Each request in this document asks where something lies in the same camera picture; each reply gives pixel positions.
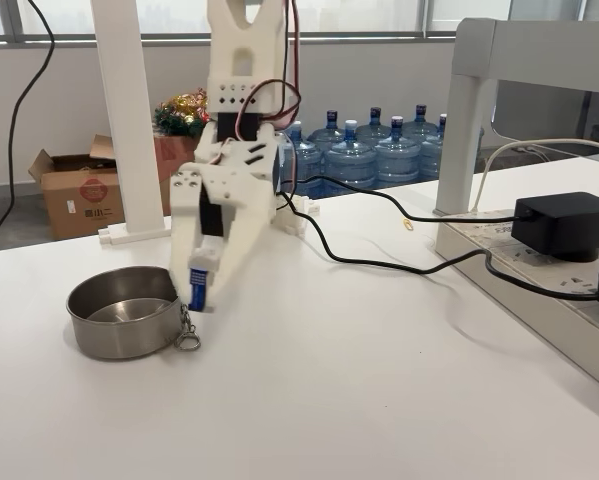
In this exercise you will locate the small white and blue box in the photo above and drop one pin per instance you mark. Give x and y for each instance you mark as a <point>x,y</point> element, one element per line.
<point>199,290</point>

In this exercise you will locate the red cardboard box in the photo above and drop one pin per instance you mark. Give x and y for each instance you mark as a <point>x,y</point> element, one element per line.
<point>166,170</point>

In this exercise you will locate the open brown cardboard box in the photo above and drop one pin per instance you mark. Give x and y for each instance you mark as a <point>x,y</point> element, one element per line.
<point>79,205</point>

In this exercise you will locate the round metal bowl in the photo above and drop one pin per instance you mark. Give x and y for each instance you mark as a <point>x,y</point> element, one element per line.
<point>124,340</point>

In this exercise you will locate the blue water jug white cap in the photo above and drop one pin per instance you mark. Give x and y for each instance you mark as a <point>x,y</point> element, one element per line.
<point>350,160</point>
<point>398,157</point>
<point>433,155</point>
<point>306,160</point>

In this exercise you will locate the christmas tinsel decoration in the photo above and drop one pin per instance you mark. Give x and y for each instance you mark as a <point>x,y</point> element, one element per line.
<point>179,112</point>

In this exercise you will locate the metal keyring clasp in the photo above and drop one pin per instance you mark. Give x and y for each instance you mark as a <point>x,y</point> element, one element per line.
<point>186,340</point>

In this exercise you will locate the small yellow clip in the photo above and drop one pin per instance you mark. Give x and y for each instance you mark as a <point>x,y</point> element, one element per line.
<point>407,225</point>

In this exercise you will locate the white power strip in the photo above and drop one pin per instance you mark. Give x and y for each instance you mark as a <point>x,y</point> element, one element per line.
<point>479,235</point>

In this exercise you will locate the white desk shelf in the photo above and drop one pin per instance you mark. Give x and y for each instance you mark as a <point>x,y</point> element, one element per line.
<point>529,50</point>

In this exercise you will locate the black power adapter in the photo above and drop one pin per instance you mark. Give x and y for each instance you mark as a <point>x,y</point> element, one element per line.
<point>559,220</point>

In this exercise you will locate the white camera stand post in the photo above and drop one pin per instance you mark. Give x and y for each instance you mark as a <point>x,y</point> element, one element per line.
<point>129,125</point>

